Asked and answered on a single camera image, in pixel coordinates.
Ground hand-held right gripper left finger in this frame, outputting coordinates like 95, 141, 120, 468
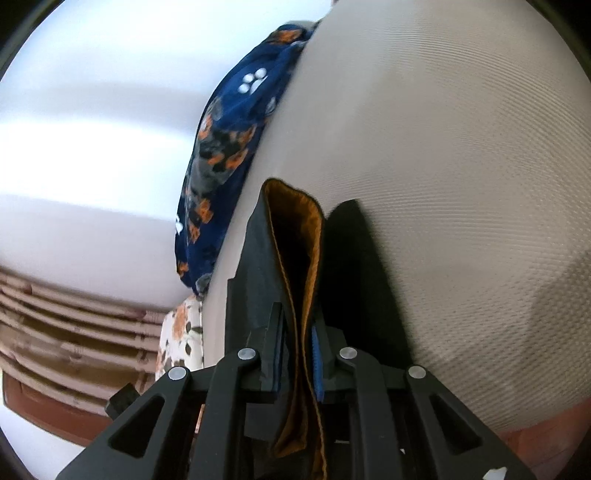
55, 302, 289, 480

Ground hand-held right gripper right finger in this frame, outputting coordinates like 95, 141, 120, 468
310, 323, 539, 480

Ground black pants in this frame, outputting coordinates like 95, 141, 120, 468
226, 178, 416, 480

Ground white floral cloth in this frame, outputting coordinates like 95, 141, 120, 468
154, 295, 206, 374

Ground small black object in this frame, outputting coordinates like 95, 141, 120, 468
105, 387, 139, 418

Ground brown wooden board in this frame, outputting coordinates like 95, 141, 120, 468
2, 374, 112, 448

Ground navy paw print blanket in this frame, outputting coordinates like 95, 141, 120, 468
174, 21, 321, 296

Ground wooden slatted frame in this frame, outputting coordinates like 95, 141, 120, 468
0, 268, 167, 416

